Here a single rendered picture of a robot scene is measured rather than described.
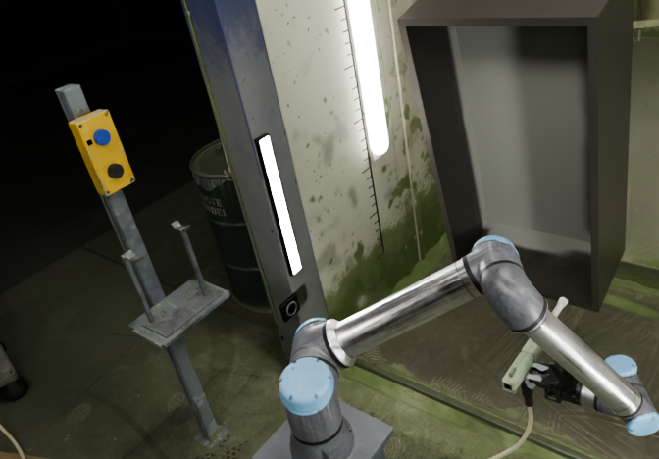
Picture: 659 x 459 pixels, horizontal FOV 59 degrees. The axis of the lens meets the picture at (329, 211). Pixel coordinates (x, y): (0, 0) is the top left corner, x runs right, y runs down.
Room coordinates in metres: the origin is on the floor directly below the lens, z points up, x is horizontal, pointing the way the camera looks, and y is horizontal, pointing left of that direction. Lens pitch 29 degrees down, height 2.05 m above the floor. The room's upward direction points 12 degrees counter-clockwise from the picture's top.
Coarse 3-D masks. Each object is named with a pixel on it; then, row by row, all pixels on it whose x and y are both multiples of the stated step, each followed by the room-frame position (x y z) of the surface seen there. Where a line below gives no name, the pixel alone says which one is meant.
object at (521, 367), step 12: (564, 300) 1.64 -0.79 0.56; (552, 312) 1.59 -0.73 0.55; (528, 348) 1.43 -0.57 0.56; (540, 348) 1.44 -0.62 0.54; (516, 360) 1.40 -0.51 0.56; (528, 360) 1.38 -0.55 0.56; (516, 372) 1.34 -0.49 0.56; (528, 372) 1.37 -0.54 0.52; (504, 384) 1.32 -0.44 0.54; (516, 384) 1.30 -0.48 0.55; (528, 396) 1.37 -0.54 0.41
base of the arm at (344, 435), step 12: (336, 432) 1.11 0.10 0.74; (348, 432) 1.14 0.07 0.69; (300, 444) 1.11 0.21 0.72; (312, 444) 1.09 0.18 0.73; (324, 444) 1.09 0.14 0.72; (336, 444) 1.09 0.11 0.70; (348, 444) 1.11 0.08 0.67; (300, 456) 1.10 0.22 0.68; (312, 456) 1.08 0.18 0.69; (324, 456) 1.08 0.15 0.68; (336, 456) 1.08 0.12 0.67; (348, 456) 1.10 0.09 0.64
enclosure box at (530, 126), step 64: (448, 0) 1.87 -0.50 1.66; (512, 0) 1.72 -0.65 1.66; (576, 0) 1.58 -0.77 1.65; (448, 64) 2.09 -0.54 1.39; (512, 64) 2.03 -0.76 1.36; (576, 64) 1.88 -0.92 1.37; (448, 128) 2.07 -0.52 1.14; (512, 128) 2.10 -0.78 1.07; (576, 128) 1.92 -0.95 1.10; (448, 192) 2.04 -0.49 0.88; (512, 192) 2.17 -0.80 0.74; (576, 192) 1.98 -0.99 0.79; (576, 256) 1.93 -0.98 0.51
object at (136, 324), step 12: (180, 288) 1.88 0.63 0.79; (192, 288) 1.86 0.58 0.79; (216, 288) 1.83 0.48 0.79; (168, 300) 1.82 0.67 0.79; (180, 300) 1.80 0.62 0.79; (216, 300) 1.76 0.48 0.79; (156, 312) 1.76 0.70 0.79; (168, 312) 1.74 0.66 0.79; (204, 312) 1.70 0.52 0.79; (132, 324) 1.72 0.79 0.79; (192, 324) 1.65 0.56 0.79; (156, 336) 1.62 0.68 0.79
